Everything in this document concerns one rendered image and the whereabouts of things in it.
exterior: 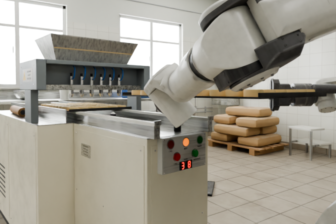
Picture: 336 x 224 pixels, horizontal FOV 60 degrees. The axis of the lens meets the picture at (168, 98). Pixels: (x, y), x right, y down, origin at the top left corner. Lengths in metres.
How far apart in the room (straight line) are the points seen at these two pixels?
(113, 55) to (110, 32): 3.37
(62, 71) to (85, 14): 3.44
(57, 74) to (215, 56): 1.39
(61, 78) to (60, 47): 0.18
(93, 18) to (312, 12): 4.83
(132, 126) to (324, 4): 0.89
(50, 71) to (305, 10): 1.47
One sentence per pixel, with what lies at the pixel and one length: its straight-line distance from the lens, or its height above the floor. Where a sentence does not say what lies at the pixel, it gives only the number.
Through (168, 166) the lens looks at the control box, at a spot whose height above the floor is 0.73.
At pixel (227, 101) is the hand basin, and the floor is 0.79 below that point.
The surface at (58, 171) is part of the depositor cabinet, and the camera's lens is 1.71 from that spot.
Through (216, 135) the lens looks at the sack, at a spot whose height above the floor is 0.21.
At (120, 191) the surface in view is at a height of 0.59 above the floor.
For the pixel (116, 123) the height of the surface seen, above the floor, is 0.87.
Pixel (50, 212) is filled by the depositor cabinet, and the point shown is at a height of 0.37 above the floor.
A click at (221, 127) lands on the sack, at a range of 5.08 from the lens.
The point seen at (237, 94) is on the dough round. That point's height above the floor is 1.01.
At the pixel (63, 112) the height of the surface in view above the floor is 0.90.
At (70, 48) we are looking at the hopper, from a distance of 1.75.
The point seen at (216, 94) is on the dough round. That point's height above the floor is 1.01.
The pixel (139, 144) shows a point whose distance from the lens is 1.14.
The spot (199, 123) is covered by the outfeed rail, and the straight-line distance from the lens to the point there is 1.30.
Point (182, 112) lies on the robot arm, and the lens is 0.64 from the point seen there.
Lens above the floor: 1.02
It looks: 2 degrees down
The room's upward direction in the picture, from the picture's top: straight up
